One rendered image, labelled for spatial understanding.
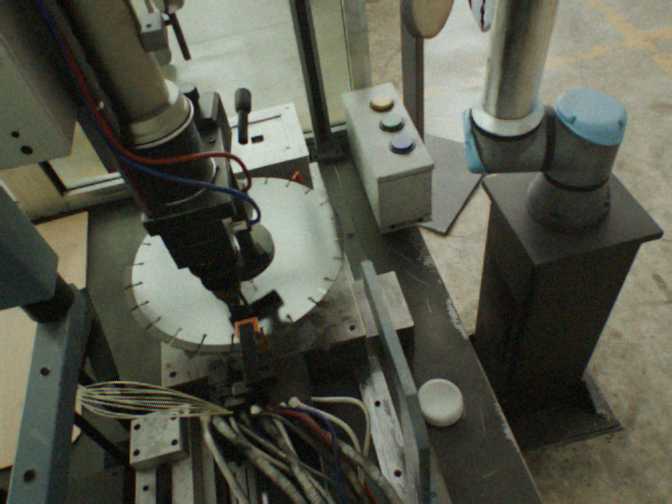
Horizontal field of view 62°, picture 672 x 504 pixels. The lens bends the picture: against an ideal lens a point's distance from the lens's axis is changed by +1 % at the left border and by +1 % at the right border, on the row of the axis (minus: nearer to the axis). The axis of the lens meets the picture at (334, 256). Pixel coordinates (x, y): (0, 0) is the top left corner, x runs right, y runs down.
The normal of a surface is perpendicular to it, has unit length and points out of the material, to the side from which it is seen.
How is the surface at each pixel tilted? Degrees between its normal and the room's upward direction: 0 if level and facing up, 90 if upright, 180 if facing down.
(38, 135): 90
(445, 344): 0
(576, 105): 8
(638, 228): 0
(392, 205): 90
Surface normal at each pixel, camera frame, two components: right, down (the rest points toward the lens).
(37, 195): 0.22, 0.73
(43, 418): -0.13, -0.64
